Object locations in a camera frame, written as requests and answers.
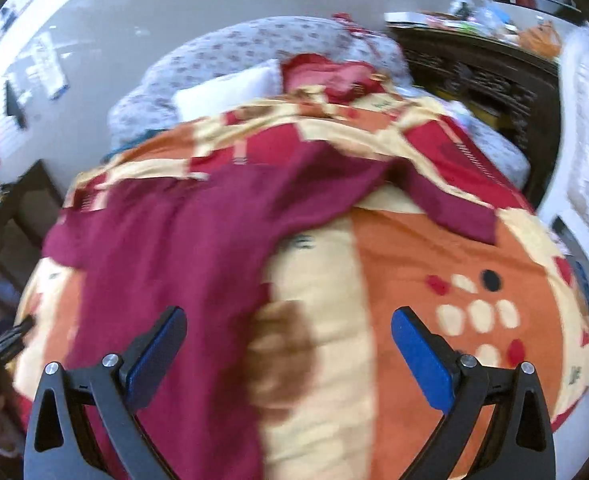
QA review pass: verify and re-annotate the floral quilt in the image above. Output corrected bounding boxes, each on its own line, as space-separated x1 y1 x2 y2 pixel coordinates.
108 13 413 152

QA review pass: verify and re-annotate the orange plastic bag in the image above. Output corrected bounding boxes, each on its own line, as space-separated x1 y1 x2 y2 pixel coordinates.
519 21 562 58

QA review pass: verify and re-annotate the maroon garment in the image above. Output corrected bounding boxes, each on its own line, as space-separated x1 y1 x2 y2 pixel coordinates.
42 140 499 480

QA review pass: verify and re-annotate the dark cloth on wall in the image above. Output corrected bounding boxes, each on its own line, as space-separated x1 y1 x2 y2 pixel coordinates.
5 80 28 130

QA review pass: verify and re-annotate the dark carved wooden cabinet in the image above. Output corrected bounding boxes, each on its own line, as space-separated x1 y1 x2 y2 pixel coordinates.
389 26 561 207

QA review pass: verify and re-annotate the dark wooden side table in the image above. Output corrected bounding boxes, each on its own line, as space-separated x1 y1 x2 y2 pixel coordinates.
0 159 66 311

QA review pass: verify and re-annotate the red pillow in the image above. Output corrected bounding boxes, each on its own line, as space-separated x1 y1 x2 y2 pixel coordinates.
281 53 390 104

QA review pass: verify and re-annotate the wall calendar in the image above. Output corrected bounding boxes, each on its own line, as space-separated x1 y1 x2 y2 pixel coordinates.
31 32 69 100

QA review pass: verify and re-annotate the orange red patterned blanket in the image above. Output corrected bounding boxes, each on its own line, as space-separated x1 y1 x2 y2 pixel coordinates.
12 88 589 479

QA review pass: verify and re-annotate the white ornate chair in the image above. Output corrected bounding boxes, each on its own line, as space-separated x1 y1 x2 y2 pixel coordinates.
537 26 589 309

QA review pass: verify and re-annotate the white pillow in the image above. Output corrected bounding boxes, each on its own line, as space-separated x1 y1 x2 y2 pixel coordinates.
172 58 284 122

